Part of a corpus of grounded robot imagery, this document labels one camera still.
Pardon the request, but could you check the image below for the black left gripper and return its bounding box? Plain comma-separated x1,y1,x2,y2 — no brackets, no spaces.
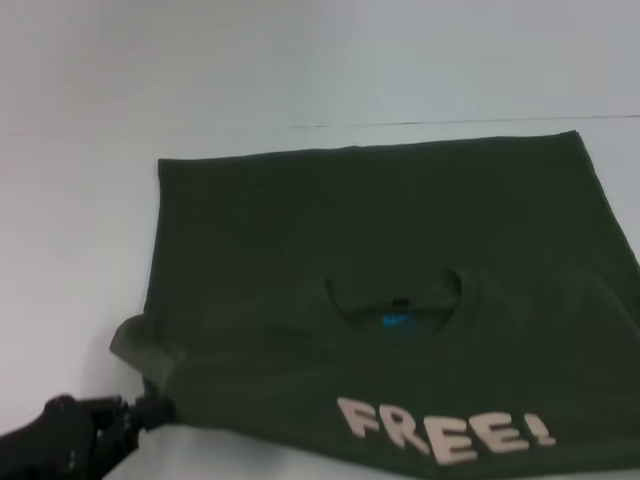
0,380,177,480

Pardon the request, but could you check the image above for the dark green shirt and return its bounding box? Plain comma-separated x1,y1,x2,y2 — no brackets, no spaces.
109,130,640,480

